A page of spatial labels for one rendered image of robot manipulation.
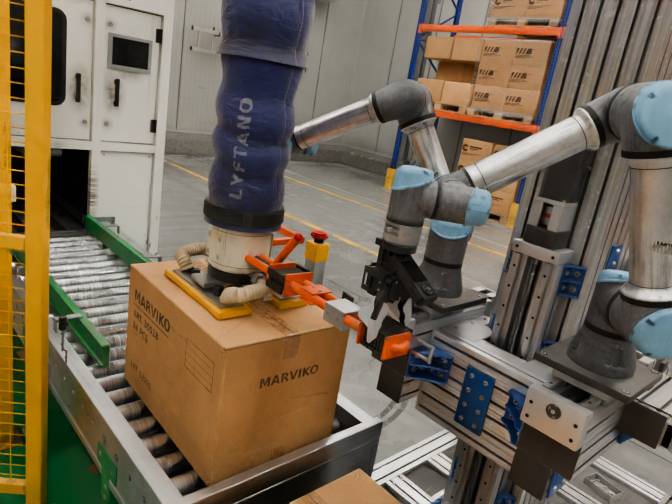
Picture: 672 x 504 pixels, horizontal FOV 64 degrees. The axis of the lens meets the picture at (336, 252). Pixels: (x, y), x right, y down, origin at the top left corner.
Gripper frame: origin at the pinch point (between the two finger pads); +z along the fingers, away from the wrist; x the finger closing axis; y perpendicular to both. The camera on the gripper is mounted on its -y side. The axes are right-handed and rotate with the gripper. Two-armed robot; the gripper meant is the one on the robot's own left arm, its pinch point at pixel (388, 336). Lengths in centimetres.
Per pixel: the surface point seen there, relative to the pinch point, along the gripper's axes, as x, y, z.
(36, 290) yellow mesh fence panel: 44, 99, 23
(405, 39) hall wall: -816, 787, -192
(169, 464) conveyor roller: 24, 45, 55
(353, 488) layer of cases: -14, 12, 54
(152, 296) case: 20, 72, 18
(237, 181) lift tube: 8, 54, -21
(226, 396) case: 18.2, 30.1, 26.8
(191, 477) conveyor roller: 21, 37, 54
